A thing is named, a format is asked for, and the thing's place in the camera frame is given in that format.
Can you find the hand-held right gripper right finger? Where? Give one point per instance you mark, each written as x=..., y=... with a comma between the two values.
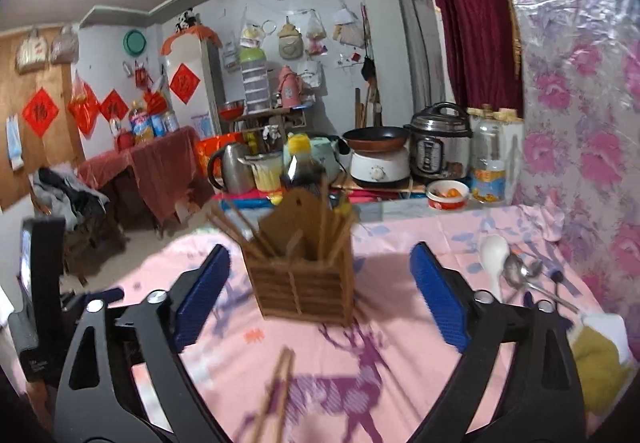
x=440, y=298

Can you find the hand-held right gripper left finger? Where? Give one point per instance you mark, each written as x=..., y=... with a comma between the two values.
x=200, y=298

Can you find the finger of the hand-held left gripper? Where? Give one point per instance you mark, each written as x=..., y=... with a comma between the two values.
x=102, y=297

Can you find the bundle of wooden chopsticks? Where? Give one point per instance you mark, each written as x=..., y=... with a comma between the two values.
x=240, y=233

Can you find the slatted wooden utensil holder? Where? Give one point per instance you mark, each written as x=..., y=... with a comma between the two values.
x=300, y=288

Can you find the long wooden chopstick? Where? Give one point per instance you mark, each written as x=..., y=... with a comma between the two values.
x=284, y=398
x=267, y=398

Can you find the white plastic rice spoon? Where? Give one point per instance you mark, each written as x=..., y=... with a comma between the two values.
x=494, y=253

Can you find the red and white bowl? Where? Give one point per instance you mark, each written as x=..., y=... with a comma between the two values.
x=447, y=195

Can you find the pile of grey clothes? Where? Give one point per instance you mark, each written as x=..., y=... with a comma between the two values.
x=65, y=193

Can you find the pink deer-print tablecloth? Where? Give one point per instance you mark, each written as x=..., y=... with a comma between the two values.
x=350, y=363

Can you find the stainless steel kettle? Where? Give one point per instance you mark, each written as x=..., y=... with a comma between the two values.
x=235, y=170

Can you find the clear plastic oil bottle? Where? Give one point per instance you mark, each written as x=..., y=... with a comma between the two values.
x=487, y=173

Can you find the table with red cloth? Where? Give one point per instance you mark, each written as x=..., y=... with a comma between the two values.
x=150, y=168

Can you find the yellowish plastic pitcher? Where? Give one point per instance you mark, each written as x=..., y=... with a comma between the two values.
x=265, y=173

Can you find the silver electric pressure cooker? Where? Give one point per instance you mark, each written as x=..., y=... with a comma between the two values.
x=440, y=148

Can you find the yellow-capped soy sauce bottle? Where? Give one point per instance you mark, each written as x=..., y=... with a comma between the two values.
x=302, y=168

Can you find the green fleece garment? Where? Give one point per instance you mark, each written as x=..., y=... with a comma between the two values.
x=597, y=363

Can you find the brown frying pan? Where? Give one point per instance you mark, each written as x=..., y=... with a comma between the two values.
x=375, y=138

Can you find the yellow oil bottle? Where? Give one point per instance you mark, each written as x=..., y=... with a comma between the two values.
x=141, y=125

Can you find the white refrigerator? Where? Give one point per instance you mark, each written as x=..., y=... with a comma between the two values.
x=192, y=118

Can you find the light green electric kettle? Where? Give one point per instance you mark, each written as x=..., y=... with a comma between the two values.
x=325, y=155

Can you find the red diamond paper decoration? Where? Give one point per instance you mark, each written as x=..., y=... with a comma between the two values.
x=114, y=107
x=40, y=113
x=185, y=83

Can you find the stacked steamer with green lid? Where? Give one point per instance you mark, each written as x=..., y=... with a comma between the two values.
x=255, y=78

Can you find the pink thermos jug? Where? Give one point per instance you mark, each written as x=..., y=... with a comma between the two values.
x=290, y=88

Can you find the green round plate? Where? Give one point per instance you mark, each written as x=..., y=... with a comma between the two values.
x=135, y=42

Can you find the dark red curtain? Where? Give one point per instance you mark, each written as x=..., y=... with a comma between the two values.
x=470, y=13

